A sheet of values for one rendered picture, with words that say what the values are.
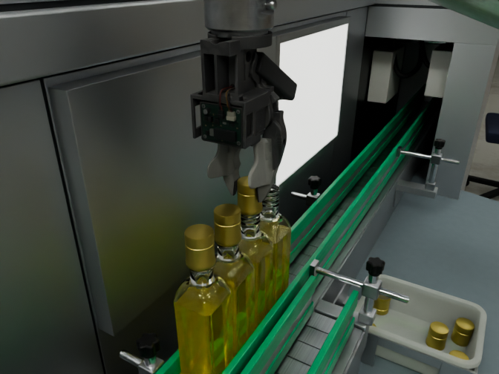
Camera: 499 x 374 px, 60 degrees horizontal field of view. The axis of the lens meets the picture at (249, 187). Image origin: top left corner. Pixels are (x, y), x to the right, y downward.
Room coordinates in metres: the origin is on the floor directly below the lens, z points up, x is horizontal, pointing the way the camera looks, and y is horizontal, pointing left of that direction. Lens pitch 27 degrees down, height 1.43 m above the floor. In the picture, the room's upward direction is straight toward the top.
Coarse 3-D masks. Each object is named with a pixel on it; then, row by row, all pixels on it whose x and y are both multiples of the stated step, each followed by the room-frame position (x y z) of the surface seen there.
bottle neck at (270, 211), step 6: (276, 186) 0.57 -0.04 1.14; (270, 192) 0.55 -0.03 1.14; (276, 192) 0.56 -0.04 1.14; (270, 198) 0.55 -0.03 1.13; (276, 198) 0.56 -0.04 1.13; (264, 204) 0.56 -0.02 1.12; (270, 204) 0.55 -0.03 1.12; (276, 204) 0.56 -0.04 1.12; (264, 210) 0.56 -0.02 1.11; (270, 210) 0.55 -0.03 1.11; (276, 210) 0.56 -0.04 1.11; (264, 216) 0.56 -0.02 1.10; (270, 216) 0.55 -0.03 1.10; (276, 216) 0.56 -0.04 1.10
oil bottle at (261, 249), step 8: (264, 232) 0.53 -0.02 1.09; (248, 240) 0.50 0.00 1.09; (256, 240) 0.50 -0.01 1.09; (264, 240) 0.51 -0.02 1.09; (240, 248) 0.50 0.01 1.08; (248, 248) 0.49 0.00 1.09; (256, 248) 0.49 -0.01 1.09; (264, 248) 0.50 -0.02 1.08; (272, 248) 0.52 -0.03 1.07; (256, 256) 0.49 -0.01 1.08; (264, 256) 0.50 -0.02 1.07; (272, 256) 0.52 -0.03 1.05; (256, 264) 0.48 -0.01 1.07; (264, 264) 0.50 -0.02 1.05; (272, 264) 0.52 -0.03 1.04; (256, 272) 0.48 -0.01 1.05; (264, 272) 0.50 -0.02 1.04; (272, 272) 0.52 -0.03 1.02; (256, 280) 0.48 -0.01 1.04; (264, 280) 0.50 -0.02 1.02; (272, 280) 0.52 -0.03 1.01; (256, 288) 0.48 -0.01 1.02; (264, 288) 0.50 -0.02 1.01; (272, 288) 0.52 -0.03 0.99; (256, 296) 0.48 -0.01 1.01; (264, 296) 0.50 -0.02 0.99; (272, 296) 0.52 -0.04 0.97; (256, 304) 0.48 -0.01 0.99; (264, 304) 0.50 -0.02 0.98; (256, 312) 0.48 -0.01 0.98; (264, 312) 0.50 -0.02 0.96; (256, 320) 0.48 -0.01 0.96
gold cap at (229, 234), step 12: (228, 204) 0.48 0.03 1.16; (216, 216) 0.46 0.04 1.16; (228, 216) 0.45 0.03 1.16; (240, 216) 0.46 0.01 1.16; (216, 228) 0.46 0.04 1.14; (228, 228) 0.45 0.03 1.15; (240, 228) 0.46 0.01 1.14; (216, 240) 0.46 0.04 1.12; (228, 240) 0.45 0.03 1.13; (240, 240) 0.46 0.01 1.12
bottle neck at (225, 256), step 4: (220, 248) 0.46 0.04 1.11; (224, 248) 0.45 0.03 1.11; (228, 248) 0.45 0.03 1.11; (232, 248) 0.45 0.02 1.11; (236, 248) 0.46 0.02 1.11; (220, 252) 0.46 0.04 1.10; (224, 252) 0.45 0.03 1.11; (228, 252) 0.45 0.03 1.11; (232, 252) 0.45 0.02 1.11; (236, 252) 0.46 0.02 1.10; (220, 256) 0.46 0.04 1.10; (224, 256) 0.45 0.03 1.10; (228, 256) 0.45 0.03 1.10; (232, 256) 0.45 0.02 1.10; (236, 256) 0.46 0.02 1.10; (228, 260) 0.45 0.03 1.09
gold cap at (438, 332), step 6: (432, 324) 0.62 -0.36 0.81; (438, 324) 0.62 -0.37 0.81; (444, 324) 0.62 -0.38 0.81; (432, 330) 0.61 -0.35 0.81; (438, 330) 0.61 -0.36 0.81; (444, 330) 0.61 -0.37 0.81; (432, 336) 0.61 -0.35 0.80; (438, 336) 0.60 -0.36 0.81; (444, 336) 0.60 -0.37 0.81; (426, 342) 0.62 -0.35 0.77; (432, 342) 0.61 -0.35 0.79; (438, 342) 0.60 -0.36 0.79; (444, 342) 0.60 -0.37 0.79; (438, 348) 0.60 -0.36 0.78
